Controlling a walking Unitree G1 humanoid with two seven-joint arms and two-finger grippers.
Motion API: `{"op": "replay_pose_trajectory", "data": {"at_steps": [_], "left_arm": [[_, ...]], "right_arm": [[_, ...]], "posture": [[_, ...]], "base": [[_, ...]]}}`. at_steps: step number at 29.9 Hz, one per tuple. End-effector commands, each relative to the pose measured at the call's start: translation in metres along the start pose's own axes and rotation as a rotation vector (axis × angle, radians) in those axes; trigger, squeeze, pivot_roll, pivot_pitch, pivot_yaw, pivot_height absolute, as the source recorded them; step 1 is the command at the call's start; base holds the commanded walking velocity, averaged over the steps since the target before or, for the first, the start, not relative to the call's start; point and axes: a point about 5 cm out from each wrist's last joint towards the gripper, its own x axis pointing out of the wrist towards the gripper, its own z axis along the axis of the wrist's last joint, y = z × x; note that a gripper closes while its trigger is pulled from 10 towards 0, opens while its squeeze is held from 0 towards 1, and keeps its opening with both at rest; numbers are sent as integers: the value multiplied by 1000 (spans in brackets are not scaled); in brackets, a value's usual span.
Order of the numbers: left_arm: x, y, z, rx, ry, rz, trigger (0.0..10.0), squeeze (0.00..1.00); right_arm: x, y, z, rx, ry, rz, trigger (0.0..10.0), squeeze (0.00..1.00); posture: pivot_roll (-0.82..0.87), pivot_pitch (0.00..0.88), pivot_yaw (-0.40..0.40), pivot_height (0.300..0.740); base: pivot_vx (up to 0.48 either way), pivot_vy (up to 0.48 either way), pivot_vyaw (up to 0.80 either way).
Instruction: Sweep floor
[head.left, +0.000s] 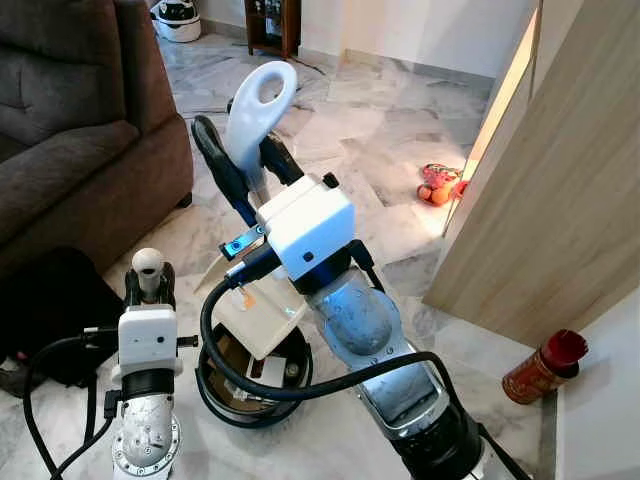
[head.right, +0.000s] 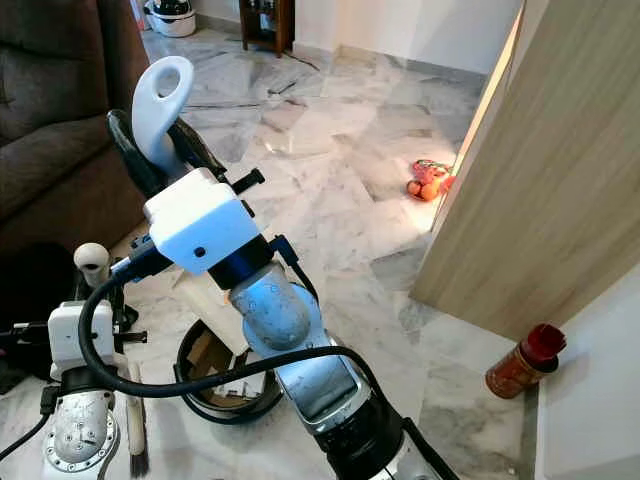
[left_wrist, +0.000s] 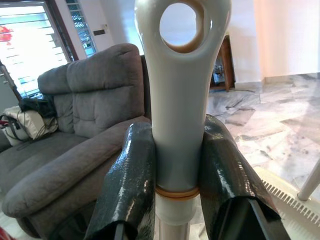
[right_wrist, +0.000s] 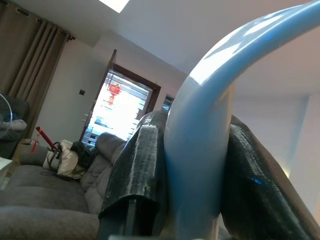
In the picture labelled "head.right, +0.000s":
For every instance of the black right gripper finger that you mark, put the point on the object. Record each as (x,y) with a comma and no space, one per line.
(200,152)
(138,155)

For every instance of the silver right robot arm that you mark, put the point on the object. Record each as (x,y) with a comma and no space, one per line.
(310,365)

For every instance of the black bag on floor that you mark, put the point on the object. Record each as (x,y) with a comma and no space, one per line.
(35,290)

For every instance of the brown fabric sofa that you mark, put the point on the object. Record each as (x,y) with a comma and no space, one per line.
(60,130)

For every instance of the white and black helmet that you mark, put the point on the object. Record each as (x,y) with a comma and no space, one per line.
(170,17)

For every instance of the dark wooden small cabinet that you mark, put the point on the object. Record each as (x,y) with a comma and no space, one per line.
(267,22)

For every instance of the round black trash bin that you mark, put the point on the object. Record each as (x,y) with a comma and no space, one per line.
(250,400)

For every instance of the red and orange toy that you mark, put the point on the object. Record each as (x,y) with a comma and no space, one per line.
(430,182)

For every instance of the light wooden panel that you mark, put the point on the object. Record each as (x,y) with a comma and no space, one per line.
(540,170)

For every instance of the brown can with red cap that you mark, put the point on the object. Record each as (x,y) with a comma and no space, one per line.
(520,368)

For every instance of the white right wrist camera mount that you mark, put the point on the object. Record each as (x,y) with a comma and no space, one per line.
(205,220)

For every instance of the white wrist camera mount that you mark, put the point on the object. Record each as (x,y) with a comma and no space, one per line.
(205,220)
(78,335)

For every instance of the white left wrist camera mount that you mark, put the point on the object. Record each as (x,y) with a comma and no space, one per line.
(78,335)

